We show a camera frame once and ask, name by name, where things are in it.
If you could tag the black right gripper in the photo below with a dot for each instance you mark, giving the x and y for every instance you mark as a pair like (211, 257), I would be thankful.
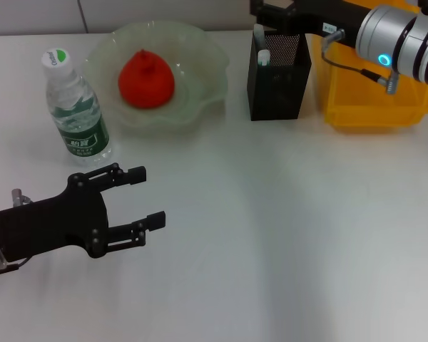
(328, 12)

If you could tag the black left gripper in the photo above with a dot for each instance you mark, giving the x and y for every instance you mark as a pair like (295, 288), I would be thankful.
(53, 228)

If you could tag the grey marker pen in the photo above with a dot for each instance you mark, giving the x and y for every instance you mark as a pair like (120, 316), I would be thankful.
(259, 35)

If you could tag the green pen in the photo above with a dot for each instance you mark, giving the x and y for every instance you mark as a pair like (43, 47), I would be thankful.
(264, 57)

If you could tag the clear water bottle green label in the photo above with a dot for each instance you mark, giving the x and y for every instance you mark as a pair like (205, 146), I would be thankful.
(82, 121)

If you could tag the red fruit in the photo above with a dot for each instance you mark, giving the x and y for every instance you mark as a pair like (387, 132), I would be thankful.
(146, 82)

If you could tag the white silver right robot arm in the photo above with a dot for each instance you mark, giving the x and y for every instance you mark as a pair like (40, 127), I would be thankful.
(406, 39)

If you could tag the black mesh pen holder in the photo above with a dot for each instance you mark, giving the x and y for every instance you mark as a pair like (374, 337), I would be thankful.
(278, 92)

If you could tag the translucent glass fruit plate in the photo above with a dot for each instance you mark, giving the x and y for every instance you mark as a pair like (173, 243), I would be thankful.
(199, 71)

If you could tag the yellow plastic storage bin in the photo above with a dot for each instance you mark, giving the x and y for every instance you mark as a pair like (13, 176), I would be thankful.
(371, 110)

